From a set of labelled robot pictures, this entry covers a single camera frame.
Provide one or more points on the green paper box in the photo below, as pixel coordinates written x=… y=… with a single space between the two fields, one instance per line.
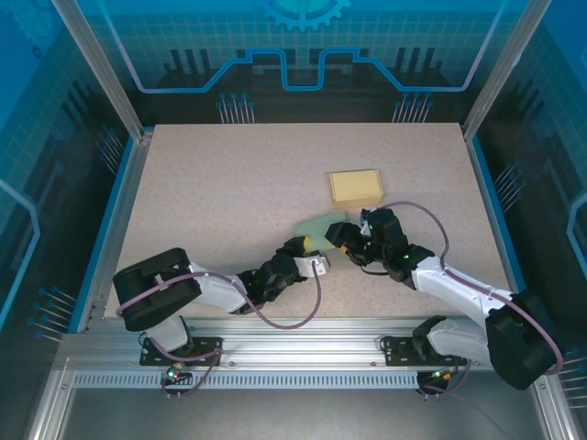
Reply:
x=316 y=227

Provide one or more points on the yellow paper box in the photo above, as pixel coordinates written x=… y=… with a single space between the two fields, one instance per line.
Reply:
x=355 y=185

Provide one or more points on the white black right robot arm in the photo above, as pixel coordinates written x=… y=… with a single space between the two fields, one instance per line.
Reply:
x=458 y=284

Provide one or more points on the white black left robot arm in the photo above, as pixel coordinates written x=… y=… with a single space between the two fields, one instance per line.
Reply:
x=215 y=291

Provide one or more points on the blue table edge trim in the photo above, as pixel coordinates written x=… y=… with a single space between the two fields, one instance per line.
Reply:
x=491 y=206

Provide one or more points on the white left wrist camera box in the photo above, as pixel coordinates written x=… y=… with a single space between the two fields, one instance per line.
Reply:
x=316 y=266

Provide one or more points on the aluminium mounting rail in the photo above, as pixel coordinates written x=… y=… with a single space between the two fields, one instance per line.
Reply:
x=298 y=344

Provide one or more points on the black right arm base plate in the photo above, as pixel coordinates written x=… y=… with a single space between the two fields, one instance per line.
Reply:
x=396 y=353

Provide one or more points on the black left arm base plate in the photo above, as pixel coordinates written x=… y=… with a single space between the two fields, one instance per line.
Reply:
x=151 y=355

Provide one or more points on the aluminium table side rail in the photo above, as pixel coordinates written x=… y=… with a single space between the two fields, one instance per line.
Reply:
x=124 y=206

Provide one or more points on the aluminium frame post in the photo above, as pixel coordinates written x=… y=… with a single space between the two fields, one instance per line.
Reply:
x=504 y=73
x=105 y=73

